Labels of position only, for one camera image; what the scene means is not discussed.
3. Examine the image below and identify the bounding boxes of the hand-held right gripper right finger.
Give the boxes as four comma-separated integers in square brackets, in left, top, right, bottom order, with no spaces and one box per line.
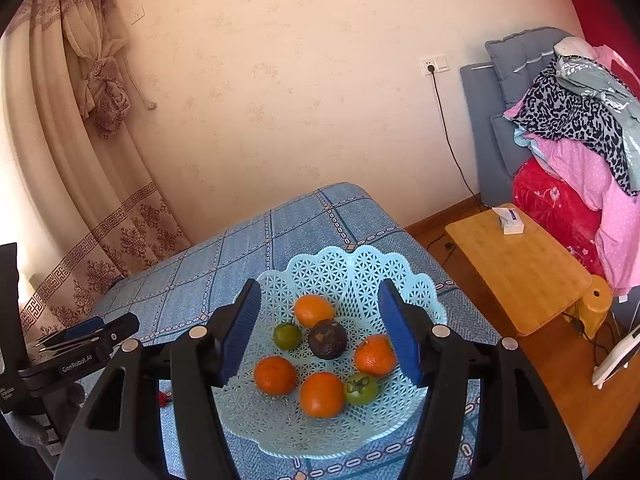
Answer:
[377,279,583,480]

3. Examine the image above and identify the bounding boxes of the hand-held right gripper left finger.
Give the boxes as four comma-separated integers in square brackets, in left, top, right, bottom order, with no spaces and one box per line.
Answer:
[57,279,262,480]

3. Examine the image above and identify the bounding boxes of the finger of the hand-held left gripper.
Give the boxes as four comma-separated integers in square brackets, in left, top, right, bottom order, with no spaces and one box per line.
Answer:
[47,316,107,346]
[39,312,141,357]

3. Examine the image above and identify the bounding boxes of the dark green tomato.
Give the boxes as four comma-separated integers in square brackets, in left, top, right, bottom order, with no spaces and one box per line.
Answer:
[272,316,303,351]

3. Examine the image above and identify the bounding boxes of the yellow-green tomato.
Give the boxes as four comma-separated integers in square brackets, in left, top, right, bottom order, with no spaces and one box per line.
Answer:
[344,372,379,406]

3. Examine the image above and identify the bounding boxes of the dark brown passion fruit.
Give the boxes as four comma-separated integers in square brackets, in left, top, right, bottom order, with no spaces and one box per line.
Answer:
[307,319,348,360]

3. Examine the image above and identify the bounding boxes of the light blue plastic basket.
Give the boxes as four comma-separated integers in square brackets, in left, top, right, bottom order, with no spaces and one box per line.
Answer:
[209,245,449,459]

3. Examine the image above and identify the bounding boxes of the large orange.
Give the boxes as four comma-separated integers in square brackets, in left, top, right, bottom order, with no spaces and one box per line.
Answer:
[300,371,347,419]

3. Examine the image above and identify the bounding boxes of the person's left hand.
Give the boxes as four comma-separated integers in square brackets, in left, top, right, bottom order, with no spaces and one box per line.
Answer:
[10,381,87,472]

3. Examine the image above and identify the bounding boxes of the wooden low table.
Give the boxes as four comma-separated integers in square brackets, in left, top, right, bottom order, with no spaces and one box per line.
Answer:
[444,203,594,338]

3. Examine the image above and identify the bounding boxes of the white tissue box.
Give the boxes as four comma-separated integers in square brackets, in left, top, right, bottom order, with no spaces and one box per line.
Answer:
[491,205,525,236]

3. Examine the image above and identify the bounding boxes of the beige patterned curtain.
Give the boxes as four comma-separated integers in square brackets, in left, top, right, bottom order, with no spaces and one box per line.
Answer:
[0,0,194,332]

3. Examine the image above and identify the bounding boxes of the yellow plastic stool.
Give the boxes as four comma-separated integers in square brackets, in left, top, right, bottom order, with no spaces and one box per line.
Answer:
[570,275,614,340]

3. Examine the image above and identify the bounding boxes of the red floral blanket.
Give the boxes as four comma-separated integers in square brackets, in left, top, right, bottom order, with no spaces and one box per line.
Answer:
[512,157,609,277]

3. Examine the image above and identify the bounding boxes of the white plastic stand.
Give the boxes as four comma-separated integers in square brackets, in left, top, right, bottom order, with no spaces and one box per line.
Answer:
[591,322,640,389]

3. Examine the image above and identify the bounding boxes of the curtain tieback knot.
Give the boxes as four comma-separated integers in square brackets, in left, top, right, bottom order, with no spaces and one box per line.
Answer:
[82,57,132,139]

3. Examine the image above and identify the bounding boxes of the pile of colourful clothes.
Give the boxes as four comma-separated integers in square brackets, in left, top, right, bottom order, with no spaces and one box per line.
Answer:
[502,45,640,297]

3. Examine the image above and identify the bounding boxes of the leopard print cloth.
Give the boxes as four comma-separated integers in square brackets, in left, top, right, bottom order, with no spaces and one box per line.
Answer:
[514,57,633,196]

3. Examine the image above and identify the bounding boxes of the grey floral cloth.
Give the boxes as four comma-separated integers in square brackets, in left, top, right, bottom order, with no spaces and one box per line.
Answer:
[554,55,640,196]

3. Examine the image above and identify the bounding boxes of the white cloth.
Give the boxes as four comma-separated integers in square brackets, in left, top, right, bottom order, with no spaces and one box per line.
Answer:
[554,37,599,62]

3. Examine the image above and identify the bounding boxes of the red panel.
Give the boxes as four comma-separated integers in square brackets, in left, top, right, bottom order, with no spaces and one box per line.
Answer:
[565,0,640,92]

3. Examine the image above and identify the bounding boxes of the black power cable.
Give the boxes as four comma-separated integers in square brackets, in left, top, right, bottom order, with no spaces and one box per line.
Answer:
[425,71,486,263]

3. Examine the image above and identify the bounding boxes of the black floor cables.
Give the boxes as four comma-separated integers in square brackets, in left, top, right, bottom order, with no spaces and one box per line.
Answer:
[562,296,632,367]

